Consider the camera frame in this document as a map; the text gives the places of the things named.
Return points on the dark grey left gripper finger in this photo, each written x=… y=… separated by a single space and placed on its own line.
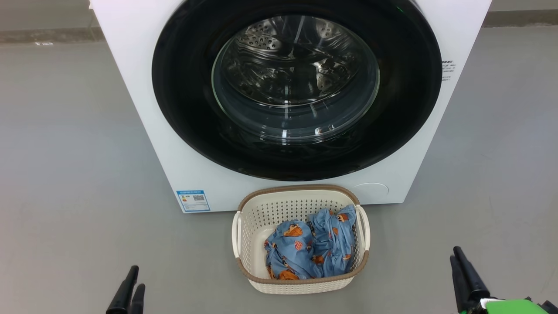
x=138 y=303
x=124 y=296

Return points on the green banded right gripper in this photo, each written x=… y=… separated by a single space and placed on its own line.
x=514 y=307

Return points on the blue garment with orange print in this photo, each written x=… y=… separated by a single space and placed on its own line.
x=335 y=244
x=290 y=253

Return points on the black round glass washer door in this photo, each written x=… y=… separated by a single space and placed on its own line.
x=187 y=109

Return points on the white front-load washing machine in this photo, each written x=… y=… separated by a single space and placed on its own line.
x=139 y=131

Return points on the blue energy label sticker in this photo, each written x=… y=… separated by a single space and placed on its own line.
x=193 y=201

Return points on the round white filter cover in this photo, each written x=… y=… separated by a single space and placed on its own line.
x=371 y=192

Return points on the cream perforated laundry basket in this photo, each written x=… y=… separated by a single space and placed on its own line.
x=261 y=209

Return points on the black text label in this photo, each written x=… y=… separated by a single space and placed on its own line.
x=447 y=70

